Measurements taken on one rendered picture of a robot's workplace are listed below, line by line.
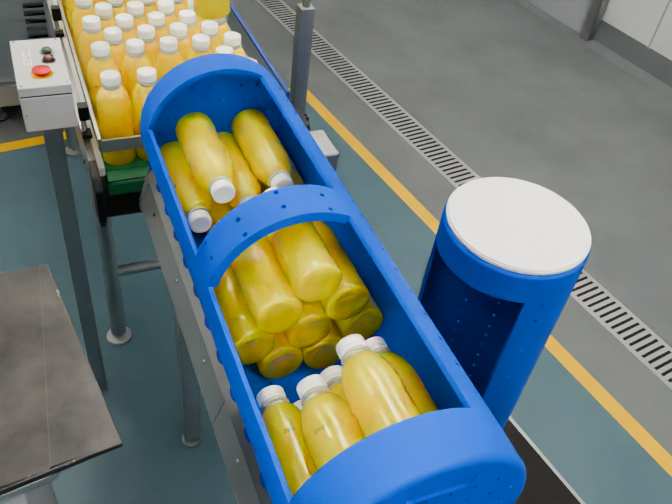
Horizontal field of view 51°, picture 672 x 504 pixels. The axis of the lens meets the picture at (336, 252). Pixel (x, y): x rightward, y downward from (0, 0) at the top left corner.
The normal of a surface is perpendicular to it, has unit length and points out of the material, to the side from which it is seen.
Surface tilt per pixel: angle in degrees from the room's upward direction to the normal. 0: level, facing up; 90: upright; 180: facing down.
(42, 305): 4
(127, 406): 0
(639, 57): 76
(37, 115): 90
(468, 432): 19
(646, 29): 90
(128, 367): 0
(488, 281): 90
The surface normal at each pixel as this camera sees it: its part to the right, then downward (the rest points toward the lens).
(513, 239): 0.11, -0.73
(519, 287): -0.12, 0.66
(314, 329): 0.35, 0.67
